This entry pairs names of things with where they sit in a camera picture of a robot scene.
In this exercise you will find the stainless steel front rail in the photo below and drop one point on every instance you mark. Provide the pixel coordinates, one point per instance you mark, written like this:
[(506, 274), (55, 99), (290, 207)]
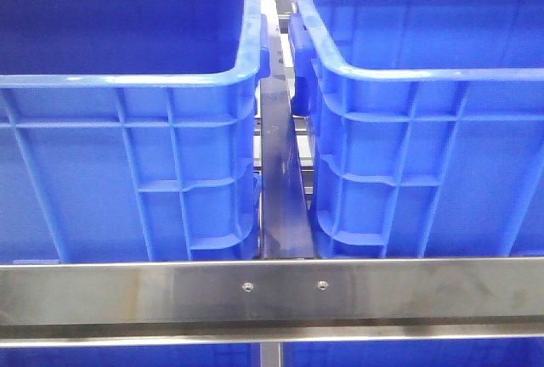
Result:
[(301, 300)]

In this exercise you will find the steel centre divider bar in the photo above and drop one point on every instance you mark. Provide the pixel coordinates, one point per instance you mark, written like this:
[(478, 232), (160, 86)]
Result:
[(285, 224)]

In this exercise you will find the blue plastic crate left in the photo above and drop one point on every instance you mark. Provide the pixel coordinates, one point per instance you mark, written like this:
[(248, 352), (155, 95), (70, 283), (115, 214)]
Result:
[(127, 130)]

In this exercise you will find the blue plastic crate right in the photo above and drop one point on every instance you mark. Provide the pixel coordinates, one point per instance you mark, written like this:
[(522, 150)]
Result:
[(427, 123)]

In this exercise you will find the blue crate lower right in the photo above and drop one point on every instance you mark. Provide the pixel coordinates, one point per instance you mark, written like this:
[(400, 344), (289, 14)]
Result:
[(447, 352)]

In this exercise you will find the steel lower vertical post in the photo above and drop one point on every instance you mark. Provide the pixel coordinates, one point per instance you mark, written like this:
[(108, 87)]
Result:
[(271, 354)]

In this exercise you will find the blue crate lower left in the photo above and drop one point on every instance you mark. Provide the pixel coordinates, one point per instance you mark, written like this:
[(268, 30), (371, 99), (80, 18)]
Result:
[(173, 355)]

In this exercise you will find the blue plastic crate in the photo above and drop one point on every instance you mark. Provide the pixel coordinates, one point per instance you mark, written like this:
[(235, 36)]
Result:
[(127, 130), (427, 123)]

